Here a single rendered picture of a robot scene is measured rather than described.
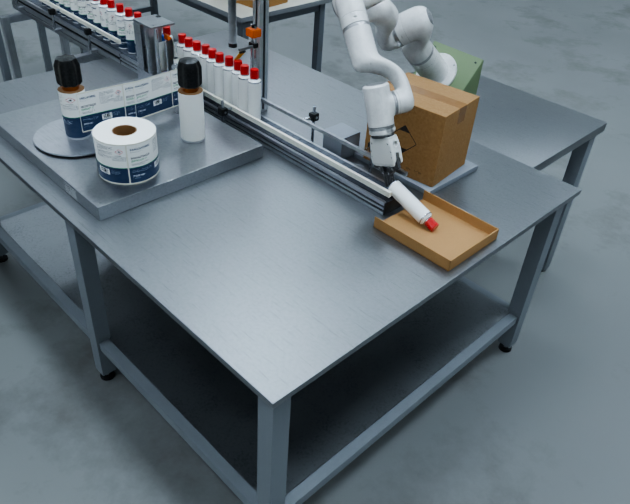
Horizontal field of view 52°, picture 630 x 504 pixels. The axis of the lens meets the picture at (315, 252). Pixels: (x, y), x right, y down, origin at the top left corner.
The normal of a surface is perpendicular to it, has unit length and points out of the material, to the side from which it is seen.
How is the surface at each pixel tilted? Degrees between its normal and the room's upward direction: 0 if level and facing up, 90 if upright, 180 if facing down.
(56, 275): 0
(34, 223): 0
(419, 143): 90
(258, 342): 0
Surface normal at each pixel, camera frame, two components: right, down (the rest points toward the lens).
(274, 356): 0.06, -0.80
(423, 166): -0.63, 0.44
